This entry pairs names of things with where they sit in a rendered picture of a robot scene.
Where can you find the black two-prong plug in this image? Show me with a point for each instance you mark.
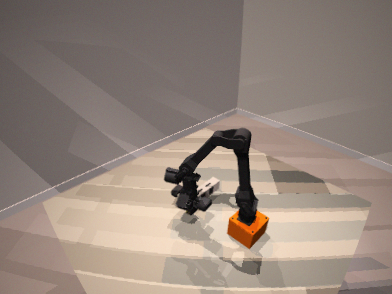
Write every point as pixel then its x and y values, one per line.
pixel 190 211

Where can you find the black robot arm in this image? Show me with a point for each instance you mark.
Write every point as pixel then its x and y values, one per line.
pixel 237 139

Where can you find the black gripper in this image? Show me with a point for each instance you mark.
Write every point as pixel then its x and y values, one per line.
pixel 200 203

